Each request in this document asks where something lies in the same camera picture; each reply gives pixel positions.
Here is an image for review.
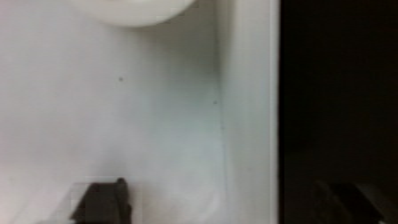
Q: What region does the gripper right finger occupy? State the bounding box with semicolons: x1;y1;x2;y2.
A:
313;182;398;224

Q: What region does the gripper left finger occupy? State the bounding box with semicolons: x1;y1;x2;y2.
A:
71;178;133;224

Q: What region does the white square tabletop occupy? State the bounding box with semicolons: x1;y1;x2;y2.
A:
0;0;281;224

